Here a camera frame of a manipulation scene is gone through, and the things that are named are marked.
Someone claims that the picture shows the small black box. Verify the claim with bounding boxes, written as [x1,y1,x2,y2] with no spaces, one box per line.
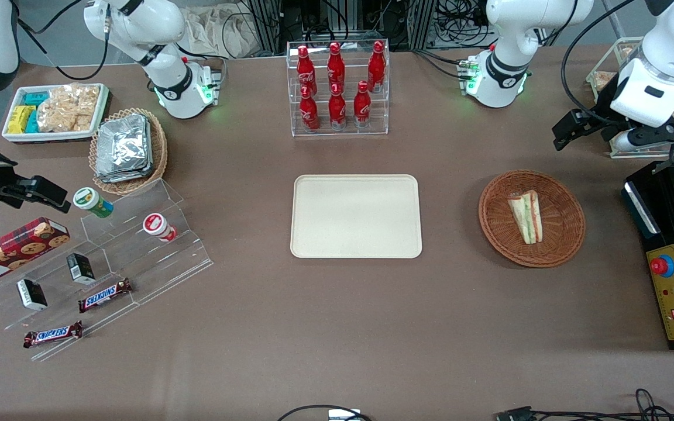
[66,252,97,286]
[16,278,49,312]

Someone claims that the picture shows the red cola bottle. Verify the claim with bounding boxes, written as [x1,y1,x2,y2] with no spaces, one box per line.
[296,45,318,98]
[367,40,387,94]
[299,85,321,133]
[353,80,372,129]
[326,42,346,94]
[328,84,348,131]

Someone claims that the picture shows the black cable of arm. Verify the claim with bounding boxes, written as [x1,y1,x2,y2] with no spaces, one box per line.
[560,0,648,127]
[14,0,111,82]

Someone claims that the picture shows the silver foil pack stack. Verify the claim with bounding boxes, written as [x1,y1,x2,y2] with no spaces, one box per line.
[95,113,154,184]

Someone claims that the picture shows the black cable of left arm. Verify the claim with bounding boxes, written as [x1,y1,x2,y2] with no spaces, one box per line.
[560,0,648,127]

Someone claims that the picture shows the clear bag of crackers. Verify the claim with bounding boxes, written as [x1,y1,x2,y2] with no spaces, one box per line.
[36,83,101,133]

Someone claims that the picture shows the brown Snickers bar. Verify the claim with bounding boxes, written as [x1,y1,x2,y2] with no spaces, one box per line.
[23,320,84,350]
[77,278,133,314]

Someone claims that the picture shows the round brown wicker basket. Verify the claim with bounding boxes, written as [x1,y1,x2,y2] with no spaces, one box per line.
[478,170,586,269]

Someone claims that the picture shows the triangular sandwich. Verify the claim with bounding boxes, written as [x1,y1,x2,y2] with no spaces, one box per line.
[507,189,544,245]

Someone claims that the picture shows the clear acrylic bottle rack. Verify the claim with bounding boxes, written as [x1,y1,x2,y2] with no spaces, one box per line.
[286,39,391,138]

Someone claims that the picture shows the aluminium frame with cables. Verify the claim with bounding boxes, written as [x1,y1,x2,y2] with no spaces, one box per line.
[242,0,493,53]

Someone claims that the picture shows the red emergency stop button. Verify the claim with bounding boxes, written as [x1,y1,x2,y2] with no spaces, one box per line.
[650,254,674,279]

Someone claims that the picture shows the white wire rack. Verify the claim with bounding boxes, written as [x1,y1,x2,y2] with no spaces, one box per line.
[585,36,674,160]

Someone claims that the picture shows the tangled black cables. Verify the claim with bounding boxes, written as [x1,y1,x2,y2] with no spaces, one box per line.
[494,388,674,421]

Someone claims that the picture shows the oval wicker basket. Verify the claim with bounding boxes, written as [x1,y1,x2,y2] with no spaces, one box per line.
[88,107,169,196]

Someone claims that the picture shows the green chip can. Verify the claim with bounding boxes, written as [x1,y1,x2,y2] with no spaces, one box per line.
[73,187,115,219]

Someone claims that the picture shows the clear acrylic stepped stand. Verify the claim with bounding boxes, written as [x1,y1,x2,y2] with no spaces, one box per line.
[0,178,215,363]

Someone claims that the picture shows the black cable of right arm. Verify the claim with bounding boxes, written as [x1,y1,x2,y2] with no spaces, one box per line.
[14,0,111,82]

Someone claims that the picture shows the red chip can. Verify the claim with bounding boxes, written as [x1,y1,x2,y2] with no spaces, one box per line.
[142,213,178,243]

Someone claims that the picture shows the black looped cable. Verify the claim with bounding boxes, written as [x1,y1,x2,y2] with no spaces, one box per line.
[277,404,374,421]

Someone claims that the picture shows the beige crumpled cloth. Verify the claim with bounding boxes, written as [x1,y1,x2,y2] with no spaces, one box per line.
[180,5,263,60]

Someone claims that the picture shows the yellow snack packet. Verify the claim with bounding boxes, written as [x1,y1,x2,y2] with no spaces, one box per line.
[7,105,37,134]

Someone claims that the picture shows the beige plastic tray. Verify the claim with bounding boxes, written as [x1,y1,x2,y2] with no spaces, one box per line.
[290,174,423,260]

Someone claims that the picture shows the white rectangular snack tray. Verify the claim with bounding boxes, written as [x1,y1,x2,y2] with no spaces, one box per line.
[1,83,111,144]

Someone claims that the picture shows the red tartan cookie box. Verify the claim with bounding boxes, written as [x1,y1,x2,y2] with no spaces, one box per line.
[0,216,71,289]

